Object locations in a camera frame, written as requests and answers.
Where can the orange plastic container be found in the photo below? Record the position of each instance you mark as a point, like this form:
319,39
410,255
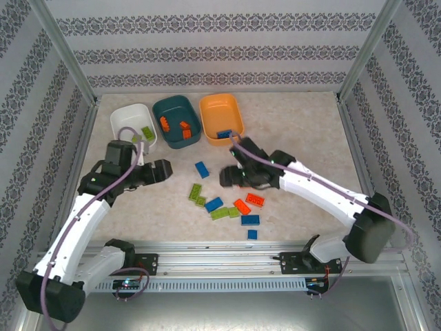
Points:
218,113

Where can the small orange lego brick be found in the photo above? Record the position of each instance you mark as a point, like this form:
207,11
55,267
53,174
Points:
184,125

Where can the teal plastic container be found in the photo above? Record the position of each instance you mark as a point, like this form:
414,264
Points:
174,110

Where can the aluminium side rail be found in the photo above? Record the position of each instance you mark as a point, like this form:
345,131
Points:
82,155
353,138

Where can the aluminium frame post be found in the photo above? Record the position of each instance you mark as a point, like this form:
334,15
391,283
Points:
65,48
369,48

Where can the small circuit board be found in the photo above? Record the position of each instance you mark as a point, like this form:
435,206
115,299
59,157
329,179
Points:
127,283
317,283

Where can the small blue lego brick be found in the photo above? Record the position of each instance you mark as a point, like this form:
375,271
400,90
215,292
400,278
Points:
252,234

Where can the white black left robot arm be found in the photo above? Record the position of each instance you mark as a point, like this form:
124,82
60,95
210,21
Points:
69,234

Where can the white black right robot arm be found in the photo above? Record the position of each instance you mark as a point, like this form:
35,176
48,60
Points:
327,193

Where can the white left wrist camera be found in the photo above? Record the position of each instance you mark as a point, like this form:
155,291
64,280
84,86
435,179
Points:
146,151

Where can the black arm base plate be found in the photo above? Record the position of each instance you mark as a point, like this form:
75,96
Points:
148,263
289,263

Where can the small green lego brick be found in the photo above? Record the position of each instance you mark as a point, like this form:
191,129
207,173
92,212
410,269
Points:
233,212
200,201
136,138

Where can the aluminium mounting rail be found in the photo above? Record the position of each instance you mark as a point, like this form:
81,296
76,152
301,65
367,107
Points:
220,262

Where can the white plastic container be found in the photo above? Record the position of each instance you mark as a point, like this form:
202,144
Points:
129,117

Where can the grey metal panel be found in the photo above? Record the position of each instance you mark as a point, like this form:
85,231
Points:
220,312

